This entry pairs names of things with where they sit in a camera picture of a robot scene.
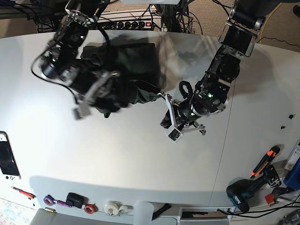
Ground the teal black power drill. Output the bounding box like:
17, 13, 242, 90
226, 165, 282, 213

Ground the black power strip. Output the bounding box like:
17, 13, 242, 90
106, 21, 153, 30

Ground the yellow cable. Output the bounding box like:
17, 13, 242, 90
257, 7, 279, 44

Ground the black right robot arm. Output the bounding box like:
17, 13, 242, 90
34, 0, 128, 119

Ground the red screwdriver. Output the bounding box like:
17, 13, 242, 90
11, 186, 35, 200

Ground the orange black utility knife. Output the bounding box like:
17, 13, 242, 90
250, 146, 280, 179

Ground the translucent plastic cup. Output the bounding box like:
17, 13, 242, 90
133, 201, 154, 225

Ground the white handheld game console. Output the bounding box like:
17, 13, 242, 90
0, 131, 21, 180

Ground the white tape roll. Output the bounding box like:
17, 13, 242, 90
103, 201, 122, 216

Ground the red tape roll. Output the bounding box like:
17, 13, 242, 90
83, 204, 96, 214

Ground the black action camera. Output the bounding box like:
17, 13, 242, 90
66, 192, 85, 209

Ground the purple tape roll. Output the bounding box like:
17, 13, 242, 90
44, 195, 55, 206

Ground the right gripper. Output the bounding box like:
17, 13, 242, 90
77, 70, 122, 113

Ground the purple marker pen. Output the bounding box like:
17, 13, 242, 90
54, 200, 71, 208

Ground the brass bullet-shaped piece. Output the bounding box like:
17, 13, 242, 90
44, 207, 56, 212

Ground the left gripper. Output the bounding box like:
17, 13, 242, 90
160, 99, 206, 135

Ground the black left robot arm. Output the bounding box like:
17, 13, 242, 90
160, 0, 280, 142

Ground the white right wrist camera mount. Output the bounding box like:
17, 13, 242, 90
73, 71, 120, 120

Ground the dark green t-shirt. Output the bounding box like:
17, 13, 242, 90
81, 43, 166, 118

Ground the blue box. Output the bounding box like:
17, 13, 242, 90
284, 159, 300, 190

